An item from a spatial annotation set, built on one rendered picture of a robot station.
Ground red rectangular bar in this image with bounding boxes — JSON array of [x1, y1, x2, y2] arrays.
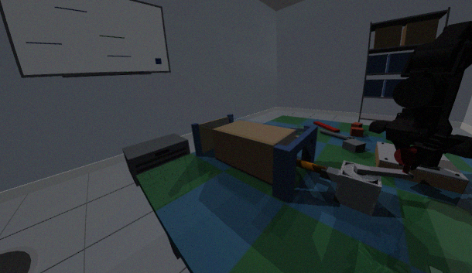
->
[[313, 121, 340, 133]]

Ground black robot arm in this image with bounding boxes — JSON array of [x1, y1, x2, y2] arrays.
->
[[386, 21, 472, 171]]

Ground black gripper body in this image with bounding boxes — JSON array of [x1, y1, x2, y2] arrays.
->
[[369, 106, 472, 159]]

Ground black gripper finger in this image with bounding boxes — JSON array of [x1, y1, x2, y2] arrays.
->
[[410, 145, 443, 170], [392, 141, 411, 150]]

